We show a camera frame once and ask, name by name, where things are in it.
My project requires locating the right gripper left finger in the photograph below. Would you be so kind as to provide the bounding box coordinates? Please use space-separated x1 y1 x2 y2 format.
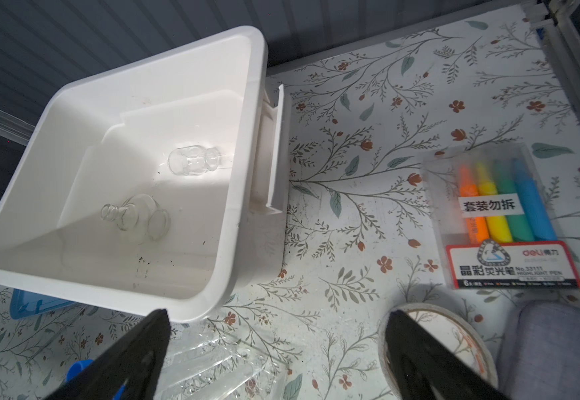
47 309 171 399

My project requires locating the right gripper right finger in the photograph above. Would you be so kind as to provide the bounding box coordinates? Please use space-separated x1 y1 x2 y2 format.
384 310 505 399

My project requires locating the clear plastic test tube rack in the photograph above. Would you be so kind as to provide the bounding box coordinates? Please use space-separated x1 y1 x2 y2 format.
153 323 296 399

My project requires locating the clear glass conical flask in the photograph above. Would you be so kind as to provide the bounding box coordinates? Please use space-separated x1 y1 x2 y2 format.
100 193 170 245

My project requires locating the white plastic storage bin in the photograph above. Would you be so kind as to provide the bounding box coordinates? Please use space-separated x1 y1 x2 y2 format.
0 26 291 323

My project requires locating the small clear glass beaker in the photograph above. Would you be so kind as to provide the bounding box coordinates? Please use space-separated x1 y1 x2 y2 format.
168 145 221 176

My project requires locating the blue plastic bin lid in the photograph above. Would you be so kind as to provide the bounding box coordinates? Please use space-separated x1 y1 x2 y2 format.
9 289 74 320

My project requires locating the colourful marker pack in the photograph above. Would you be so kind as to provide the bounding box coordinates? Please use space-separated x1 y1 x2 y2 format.
422 143 580 290

